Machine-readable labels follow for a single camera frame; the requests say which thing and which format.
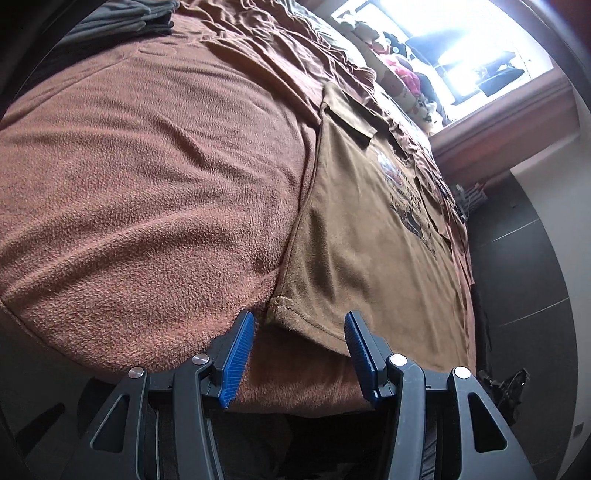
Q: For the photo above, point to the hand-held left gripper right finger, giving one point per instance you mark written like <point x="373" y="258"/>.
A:
<point x="360" y="360"/>

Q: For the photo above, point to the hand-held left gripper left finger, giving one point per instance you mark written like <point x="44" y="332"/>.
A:
<point x="238" y="355"/>

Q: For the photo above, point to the brown printed t-shirt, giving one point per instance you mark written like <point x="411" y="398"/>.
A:
<point x="360" y="258"/>

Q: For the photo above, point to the grey folded clothes stack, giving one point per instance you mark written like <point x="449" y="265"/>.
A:
<point x="115" y="18"/>

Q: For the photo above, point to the brown fleece blanket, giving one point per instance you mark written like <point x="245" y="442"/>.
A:
<point x="138" y="184"/>

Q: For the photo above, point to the pink white rack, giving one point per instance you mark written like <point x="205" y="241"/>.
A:
<point x="471" y="196"/>

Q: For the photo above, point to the pink curtain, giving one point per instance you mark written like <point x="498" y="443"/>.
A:
<point x="508" y="124"/>

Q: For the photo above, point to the pink cloth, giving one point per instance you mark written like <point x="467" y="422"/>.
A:
<point x="404" y="71"/>

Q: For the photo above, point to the black plush toy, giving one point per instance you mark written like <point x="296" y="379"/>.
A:
<point x="392" y="41"/>

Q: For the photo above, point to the grey bed sheet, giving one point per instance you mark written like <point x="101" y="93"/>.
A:
<point x="323" y="27"/>

